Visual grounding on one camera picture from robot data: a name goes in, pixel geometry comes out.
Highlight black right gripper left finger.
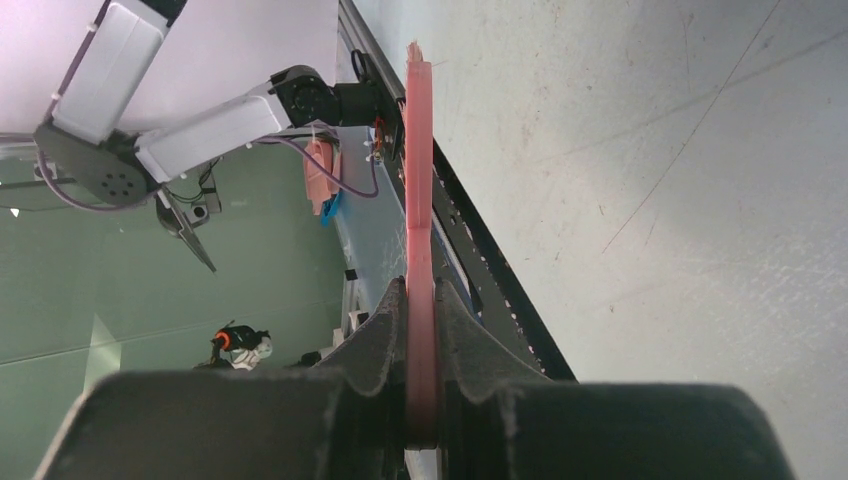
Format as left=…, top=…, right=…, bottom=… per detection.
left=35, top=279, right=406, bottom=479

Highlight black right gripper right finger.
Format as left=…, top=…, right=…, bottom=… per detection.
left=436, top=282, right=793, bottom=479

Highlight pink hand brush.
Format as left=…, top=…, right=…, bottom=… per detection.
left=403, top=41, right=439, bottom=450

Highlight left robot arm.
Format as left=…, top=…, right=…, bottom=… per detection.
left=34, top=1, right=399, bottom=211

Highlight orange black device on floor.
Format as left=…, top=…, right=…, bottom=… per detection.
left=194, top=322, right=273, bottom=371

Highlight pink object under table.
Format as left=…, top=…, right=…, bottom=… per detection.
left=303, top=139, right=340, bottom=216

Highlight black floor stand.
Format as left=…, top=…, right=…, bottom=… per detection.
left=156, top=188, right=217, bottom=274

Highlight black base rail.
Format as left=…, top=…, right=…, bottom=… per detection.
left=339, top=1, right=576, bottom=381

